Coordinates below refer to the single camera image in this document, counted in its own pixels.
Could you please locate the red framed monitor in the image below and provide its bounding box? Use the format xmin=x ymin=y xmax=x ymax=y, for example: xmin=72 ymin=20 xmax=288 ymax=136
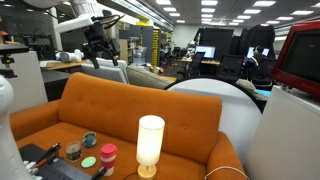
xmin=270 ymin=20 xmax=320 ymax=101

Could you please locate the white cable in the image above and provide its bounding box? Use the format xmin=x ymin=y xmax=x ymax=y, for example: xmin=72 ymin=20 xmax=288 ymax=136
xmin=203 ymin=165 xmax=250 ymax=180

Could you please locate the grey storage cabinet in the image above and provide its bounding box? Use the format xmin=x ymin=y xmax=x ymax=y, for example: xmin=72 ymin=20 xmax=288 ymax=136
xmin=129 ymin=24 xmax=154 ymax=65

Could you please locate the white wrist mount plate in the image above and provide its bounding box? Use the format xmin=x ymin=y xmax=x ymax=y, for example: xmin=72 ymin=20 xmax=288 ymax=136
xmin=54 ymin=14 xmax=95 ymax=34

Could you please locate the orange fabric sofa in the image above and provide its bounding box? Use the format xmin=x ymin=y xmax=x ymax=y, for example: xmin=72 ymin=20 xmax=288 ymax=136
xmin=9 ymin=72 xmax=249 ymax=180

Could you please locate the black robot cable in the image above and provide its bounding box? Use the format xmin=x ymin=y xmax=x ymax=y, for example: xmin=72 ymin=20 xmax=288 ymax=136
xmin=92 ymin=13 xmax=125 ymax=32

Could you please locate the red lidded striped cup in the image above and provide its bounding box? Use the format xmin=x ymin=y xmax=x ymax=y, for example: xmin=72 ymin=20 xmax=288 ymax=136
xmin=99 ymin=143 xmax=118 ymax=177

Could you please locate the white grey chair back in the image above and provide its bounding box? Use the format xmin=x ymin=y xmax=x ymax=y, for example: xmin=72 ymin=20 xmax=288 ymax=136
xmin=80 ymin=57 xmax=130 ymax=84

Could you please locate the wooden shelf unit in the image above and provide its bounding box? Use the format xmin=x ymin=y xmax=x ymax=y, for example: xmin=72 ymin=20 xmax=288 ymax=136
xmin=118 ymin=38 xmax=135 ymax=65

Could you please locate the white round panel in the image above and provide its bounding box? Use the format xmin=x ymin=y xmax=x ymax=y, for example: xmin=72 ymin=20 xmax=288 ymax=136
xmin=163 ymin=77 xmax=263 ymax=166

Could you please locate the yellow storage shelf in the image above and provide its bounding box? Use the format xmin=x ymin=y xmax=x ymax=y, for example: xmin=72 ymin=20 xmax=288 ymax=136
xmin=151 ymin=29 xmax=162 ymax=67

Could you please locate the blue ceramic cup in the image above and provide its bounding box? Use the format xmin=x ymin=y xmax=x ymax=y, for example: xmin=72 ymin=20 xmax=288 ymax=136
xmin=81 ymin=131 xmax=98 ymax=149

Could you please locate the wooden desk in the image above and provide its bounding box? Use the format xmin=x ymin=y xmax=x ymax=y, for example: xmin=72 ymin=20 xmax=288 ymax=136
xmin=39 ymin=59 xmax=88 ymax=72

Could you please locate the grey fabric sofa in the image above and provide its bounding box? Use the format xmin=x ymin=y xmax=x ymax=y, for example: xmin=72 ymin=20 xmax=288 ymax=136
xmin=125 ymin=64 xmax=175 ymax=90

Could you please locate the green round lid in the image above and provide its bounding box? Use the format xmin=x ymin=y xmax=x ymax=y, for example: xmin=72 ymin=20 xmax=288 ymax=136
xmin=80 ymin=156 xmax=97 ymax=169

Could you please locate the lit computer monitor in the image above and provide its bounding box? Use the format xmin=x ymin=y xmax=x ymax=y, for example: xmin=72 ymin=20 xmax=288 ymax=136
xmin=246 ymin=46 xmax=270 ymax=58
xmin=194 ymin=45 xmax=217 ymax=60

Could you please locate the clear glass jar bottle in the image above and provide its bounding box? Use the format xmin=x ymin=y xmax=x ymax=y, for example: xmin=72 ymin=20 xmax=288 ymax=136
xmin=65 ymin=141 xmax=83 ymax=163

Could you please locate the black partition panel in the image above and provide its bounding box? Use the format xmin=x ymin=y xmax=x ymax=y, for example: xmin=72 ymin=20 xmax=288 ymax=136
xmin=199 ymin=27 xmax=235 ymax=62
xmin=238 ymin=23 xmax=276 ymax=60

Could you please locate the white shade table lamp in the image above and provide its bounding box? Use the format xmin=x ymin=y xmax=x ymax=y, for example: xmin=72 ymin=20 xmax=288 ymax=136
xmin=135 ymin=114 xmax=166 ymax=180

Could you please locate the white device on desk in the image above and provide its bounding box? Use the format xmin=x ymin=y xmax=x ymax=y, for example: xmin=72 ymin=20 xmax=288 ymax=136
xmin=55 ymin=48 xmax=85 ymax=64

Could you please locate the black optical breadboard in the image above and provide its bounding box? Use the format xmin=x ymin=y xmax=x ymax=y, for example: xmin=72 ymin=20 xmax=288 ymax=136
xmin=18 ymin=143 xmax=93 ymax=180

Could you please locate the white cabinet under monitor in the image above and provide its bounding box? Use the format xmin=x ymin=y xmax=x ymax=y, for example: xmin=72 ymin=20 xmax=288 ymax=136
xmin=244 ymin=85 xmax=320 ymax=180

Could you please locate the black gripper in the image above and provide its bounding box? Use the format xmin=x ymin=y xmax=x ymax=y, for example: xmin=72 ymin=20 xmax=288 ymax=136
xmin=84 ymin=21 xmax=120 ymax=70

